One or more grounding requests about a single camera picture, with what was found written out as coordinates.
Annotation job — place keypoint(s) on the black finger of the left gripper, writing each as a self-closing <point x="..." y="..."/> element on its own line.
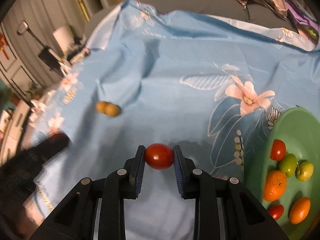
<point x="28" y="163"/>

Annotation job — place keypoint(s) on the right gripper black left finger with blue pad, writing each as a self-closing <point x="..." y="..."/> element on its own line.
<point x="124" y="183"/>

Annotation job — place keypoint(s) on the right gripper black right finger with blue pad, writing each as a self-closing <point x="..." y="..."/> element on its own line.
<point x="195" y="184"/>

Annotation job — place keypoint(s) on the small red cherry tomato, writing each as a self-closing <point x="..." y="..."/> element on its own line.
<point x="159" y="156"/>

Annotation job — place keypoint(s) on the large red tomato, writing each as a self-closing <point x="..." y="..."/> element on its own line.
<point x="278" y="150"/>

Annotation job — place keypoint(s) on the green lime fruit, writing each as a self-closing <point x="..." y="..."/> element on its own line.
<point x="288" y="165"/>

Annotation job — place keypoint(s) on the yellow-green fruit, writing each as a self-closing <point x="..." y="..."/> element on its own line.
<point x="305" y="171"/>

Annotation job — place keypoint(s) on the white tv cabinet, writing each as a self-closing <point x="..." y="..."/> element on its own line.
<point x="14" y="131"/>

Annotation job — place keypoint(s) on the potted green plant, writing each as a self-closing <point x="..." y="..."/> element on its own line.
<point x="34" y="91"/>

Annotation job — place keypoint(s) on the yellow-brown longan right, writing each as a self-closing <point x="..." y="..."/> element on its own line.
<point x="112" y="110"/>

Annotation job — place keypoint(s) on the yellow-brown longan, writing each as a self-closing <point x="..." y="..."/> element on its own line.
<point x="100" y="106"/>
<point x="112" y="110"/>

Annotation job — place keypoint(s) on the orange mandarin left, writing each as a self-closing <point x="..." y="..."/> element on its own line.
<point x="275" y="185"/>

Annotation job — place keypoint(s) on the orange mandarin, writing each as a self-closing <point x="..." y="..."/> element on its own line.
<point x="275" y="185"/>
<point x="299" y="210"/>

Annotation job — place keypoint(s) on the yellow-brown longan left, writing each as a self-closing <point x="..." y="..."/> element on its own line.
<point x="100" y="106"/>

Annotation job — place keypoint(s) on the blue floral cloth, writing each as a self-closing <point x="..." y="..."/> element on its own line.
<point x="213" y="85"/>

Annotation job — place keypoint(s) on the black stand with mirror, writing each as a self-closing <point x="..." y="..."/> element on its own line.
<point x="47" y="54"/>

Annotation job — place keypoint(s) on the orange mandarin right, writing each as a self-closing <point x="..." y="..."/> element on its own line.
<point x="299" y="210"/>

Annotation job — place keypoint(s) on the red chinese knot decoration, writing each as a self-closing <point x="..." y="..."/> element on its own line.
<point x="3" y="44"/>

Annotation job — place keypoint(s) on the white table lamp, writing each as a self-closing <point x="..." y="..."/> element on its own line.
<point x="64" y="37"/>

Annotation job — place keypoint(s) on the grey sofa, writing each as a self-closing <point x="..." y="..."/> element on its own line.
<point x="255" y="13"/>

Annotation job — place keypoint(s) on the purple folded clothes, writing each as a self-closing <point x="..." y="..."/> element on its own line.
<point x="304" y="22"/>

